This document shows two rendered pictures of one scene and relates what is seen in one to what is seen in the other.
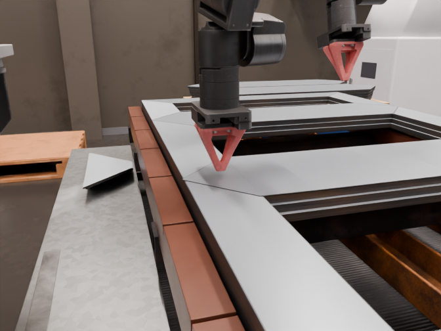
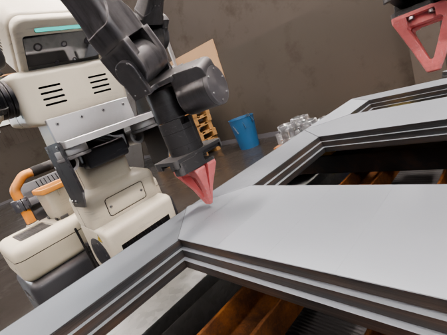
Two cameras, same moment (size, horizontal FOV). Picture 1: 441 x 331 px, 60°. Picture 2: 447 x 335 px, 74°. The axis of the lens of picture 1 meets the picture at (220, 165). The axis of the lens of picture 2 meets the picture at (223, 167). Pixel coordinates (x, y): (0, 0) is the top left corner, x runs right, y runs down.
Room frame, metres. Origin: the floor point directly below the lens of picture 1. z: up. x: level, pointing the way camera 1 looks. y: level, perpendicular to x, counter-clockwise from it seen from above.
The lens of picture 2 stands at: (0.39, -0.47, 1.03)
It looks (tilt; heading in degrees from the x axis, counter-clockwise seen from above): 14 degrees down; 65
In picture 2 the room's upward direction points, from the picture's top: 20 degrees counter-clockwise
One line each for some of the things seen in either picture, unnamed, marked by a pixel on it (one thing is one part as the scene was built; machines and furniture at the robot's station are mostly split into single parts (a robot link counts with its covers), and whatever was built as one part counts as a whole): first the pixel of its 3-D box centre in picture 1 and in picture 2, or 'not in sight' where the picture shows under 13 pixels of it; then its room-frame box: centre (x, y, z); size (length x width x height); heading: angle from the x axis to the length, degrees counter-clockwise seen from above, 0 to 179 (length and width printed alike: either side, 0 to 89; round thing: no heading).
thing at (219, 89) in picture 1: (219, 92); (183, 140); (0.55, 0.00, 0.98); 0.10 x 0.07 x 0.07; 15
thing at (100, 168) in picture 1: (110, 167); not in sight; (1.04, 0.31, 0.70); 0.39 x 0.12 x 0.04; 16
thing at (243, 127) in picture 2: not in sight; (245, 130); (2.96, 3.75, 0.28); 0.49 x 0.44 x 0.55; 108
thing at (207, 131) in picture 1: (218, 138); (204, 176); (0.57, 0.00, 0.90); 0.07 x 0.07 x 0.09; 15
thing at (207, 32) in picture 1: (222, 48); (171, 104); (0.55, 0.00, 1.04); 0.07 x 0.06 x 0.07; 123
